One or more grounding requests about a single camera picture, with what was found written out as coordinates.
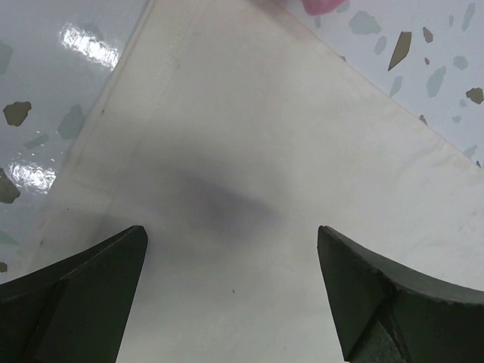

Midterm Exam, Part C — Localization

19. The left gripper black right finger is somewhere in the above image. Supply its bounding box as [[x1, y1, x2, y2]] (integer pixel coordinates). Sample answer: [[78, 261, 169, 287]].
[[318, 226, 483, 362]]

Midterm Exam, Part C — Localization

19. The cream t shirt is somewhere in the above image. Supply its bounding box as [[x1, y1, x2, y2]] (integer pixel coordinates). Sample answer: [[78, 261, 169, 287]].
[[30, 1, 483, 362]]

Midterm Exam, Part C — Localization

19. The pink folded t shirt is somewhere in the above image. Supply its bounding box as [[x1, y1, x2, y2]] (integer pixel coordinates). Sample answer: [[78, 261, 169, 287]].
[[302, 0, 345, 16]]

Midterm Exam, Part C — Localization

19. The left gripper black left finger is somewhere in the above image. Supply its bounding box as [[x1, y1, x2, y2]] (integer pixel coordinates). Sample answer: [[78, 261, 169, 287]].
[[1, 225, 147, 363]]

